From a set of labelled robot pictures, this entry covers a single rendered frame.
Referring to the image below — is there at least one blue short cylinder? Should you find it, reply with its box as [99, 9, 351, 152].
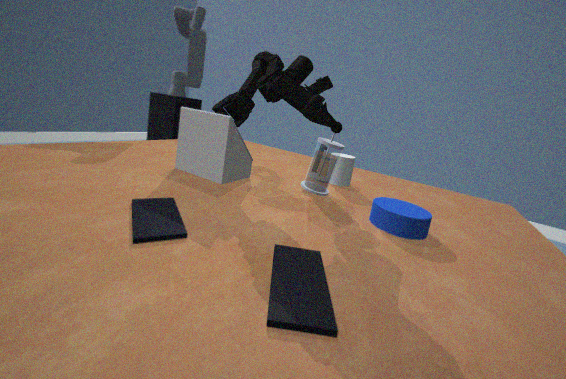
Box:
[369, 197, 432, 240]

